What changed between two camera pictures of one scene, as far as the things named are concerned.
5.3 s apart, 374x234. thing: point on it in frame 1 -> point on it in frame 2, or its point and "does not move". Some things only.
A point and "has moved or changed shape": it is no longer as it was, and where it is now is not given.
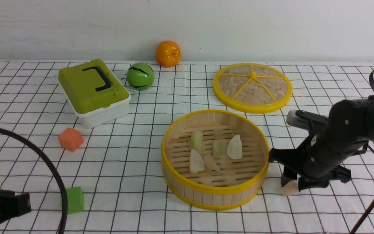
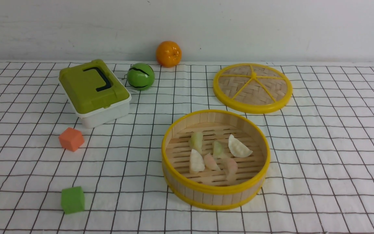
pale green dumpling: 196,141 does not move
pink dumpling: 290,188 -> 230,165
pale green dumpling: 218,147 does not move
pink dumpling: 210,163 does not move
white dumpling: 234,149 has moved or changed shape
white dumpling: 196,163 does not move
